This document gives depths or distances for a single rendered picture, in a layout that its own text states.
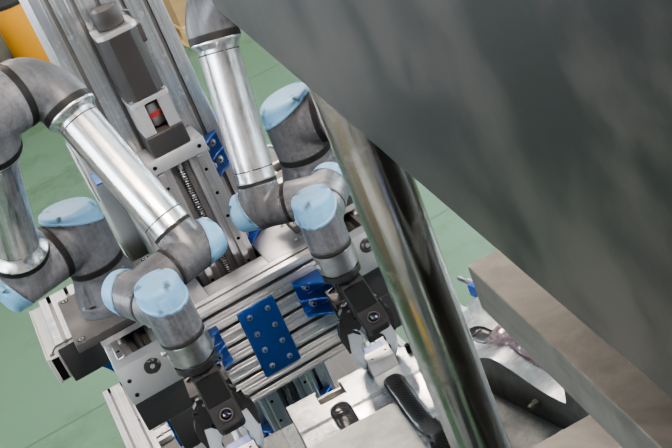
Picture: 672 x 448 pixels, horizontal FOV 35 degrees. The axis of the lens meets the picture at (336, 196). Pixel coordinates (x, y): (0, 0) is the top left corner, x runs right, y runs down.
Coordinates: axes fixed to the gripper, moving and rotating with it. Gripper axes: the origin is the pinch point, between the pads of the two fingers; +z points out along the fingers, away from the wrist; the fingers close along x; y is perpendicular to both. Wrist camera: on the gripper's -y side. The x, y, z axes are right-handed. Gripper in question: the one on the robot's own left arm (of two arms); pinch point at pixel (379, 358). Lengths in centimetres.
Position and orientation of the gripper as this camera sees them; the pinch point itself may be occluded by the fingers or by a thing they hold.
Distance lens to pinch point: 197.2
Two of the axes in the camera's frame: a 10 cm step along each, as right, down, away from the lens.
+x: -8.9, 4.4, -1.5
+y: -3.2, -3.4, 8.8
